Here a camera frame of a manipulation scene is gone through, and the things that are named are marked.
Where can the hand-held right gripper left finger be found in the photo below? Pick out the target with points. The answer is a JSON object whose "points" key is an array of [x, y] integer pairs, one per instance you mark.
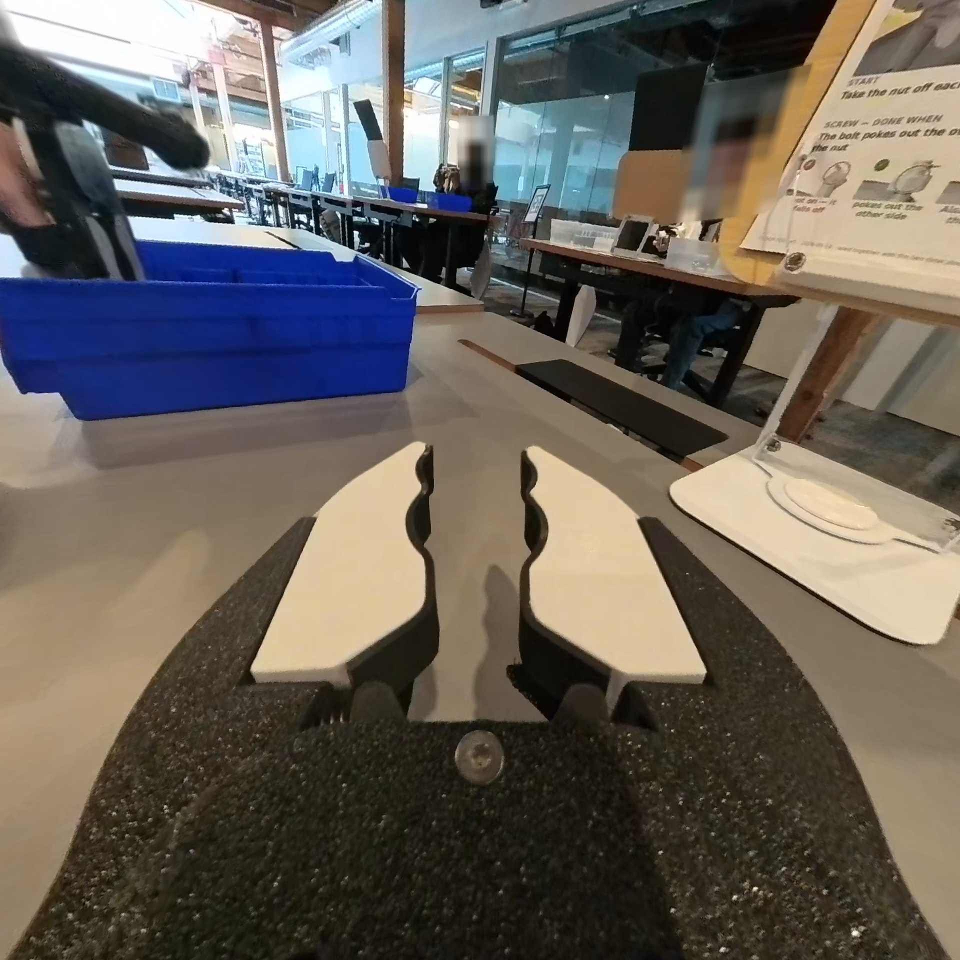
{"points": [[352, 577]]}

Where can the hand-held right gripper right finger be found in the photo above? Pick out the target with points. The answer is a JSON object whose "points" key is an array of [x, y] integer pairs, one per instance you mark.
{"points": [[600, 585]]}

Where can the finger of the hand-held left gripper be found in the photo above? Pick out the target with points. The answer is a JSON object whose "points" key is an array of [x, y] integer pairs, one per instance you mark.
{"points": [[127, 251]]}

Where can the large blue plastic bin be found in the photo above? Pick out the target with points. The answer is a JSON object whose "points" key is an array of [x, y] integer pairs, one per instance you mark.
{"points": [[225, 337]]}

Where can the person's left hand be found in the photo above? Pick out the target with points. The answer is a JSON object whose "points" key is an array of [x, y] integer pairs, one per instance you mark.
{"points": [[15, 180]]}

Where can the black desk mat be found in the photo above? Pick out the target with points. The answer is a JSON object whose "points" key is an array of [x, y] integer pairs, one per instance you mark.
{"points": [[622, 409]]}

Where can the white stand base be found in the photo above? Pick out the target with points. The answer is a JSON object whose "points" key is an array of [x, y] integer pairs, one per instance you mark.
{"points": [[847, 570]]}

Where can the long background desk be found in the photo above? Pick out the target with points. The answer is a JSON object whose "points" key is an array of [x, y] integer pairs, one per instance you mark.
{"points": [[390, 214]]}

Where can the small blue bin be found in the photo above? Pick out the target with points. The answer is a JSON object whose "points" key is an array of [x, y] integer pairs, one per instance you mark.
{"points": [[403, 194], [454, 202]]}

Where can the wooden background table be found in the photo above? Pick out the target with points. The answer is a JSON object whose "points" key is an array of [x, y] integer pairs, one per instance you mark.
{"points": [[645, 274]]}

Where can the white tablet stand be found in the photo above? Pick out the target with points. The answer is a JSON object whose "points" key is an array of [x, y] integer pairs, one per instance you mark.
{"points": [[634, 238]]}

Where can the small sign stand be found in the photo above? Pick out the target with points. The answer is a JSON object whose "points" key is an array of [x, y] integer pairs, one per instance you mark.
{"points": [[537, 202]]}

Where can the black panel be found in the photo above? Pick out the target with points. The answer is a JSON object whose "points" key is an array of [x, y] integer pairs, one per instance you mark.
{"points": [[667, 105]]}

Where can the white instruction sheet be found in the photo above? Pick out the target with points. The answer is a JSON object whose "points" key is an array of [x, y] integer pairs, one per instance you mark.
{"points": [[877, 135]]}

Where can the white instruction sign stand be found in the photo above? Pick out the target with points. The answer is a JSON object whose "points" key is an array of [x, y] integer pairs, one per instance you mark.
{"points": [[825, 45]]}

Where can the wooden stand post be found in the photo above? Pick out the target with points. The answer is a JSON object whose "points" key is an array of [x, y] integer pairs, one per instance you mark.
{"points": [[829, 367]]}

